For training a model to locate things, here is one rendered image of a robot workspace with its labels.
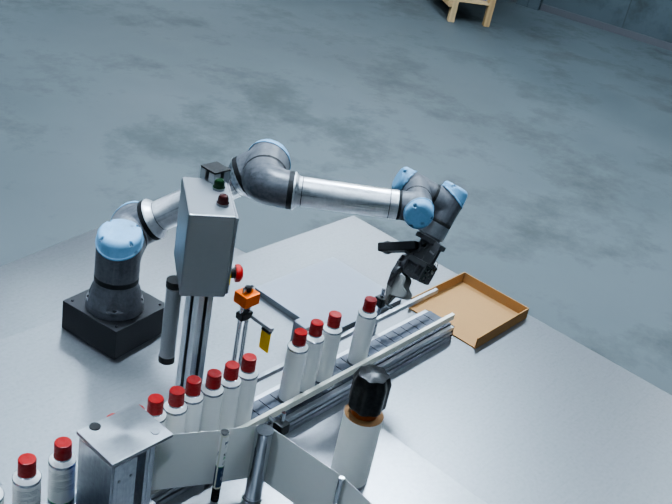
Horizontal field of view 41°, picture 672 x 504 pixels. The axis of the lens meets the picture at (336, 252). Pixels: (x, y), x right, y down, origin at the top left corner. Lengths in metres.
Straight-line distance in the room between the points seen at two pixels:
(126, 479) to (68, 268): 1.18
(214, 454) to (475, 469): 0.71
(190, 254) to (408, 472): 0.75
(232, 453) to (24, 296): 0.96
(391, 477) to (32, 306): 1.11
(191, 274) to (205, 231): 0.10
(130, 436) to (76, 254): 1.22
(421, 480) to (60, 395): 0.89
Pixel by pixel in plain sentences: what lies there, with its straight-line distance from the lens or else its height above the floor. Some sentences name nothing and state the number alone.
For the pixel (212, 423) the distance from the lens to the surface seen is 2.04.
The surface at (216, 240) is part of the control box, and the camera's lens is 1.78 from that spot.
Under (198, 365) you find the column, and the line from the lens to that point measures 2.15.
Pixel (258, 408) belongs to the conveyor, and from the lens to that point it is 2.22.
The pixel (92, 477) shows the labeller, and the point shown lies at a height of 1.07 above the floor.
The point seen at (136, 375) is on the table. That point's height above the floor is 0.83.
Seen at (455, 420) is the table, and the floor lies 0.83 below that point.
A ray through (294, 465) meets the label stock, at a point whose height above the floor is 1.01.
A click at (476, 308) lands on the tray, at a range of 2.92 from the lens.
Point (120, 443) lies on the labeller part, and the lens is 1.70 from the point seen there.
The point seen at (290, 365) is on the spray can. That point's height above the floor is 1.00.
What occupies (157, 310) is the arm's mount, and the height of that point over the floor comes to 0.92.
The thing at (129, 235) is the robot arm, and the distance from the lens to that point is 2.33.
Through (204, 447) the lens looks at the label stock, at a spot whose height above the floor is 1.02.
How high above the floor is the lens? 2.29
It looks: 29 degrees down
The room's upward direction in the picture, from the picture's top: 12 degrees clockwise
